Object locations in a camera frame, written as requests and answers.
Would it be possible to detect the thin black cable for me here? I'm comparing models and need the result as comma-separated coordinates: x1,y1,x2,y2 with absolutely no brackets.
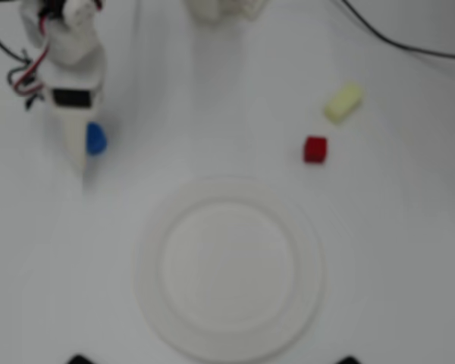
340,0,455,61

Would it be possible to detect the white round paper plate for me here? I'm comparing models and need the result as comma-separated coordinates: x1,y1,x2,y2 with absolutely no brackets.
135,175,326,362

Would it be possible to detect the blue cylinder block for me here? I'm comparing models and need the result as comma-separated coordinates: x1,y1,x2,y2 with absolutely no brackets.
86,121,108,156

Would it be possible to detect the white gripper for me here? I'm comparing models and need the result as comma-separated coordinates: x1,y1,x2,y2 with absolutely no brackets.
44,37,108,181

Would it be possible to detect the yellow-green rectangular block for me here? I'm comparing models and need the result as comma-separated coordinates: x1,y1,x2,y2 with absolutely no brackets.
322,80,366,124

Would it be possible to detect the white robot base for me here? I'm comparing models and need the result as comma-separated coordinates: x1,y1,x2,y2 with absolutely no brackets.
184,0,269,24

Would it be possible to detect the red black wire bundle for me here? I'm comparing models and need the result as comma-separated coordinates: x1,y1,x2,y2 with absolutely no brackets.
0,0,52,111

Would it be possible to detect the red cube block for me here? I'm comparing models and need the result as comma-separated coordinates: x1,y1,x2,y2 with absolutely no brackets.
302,136,328,165

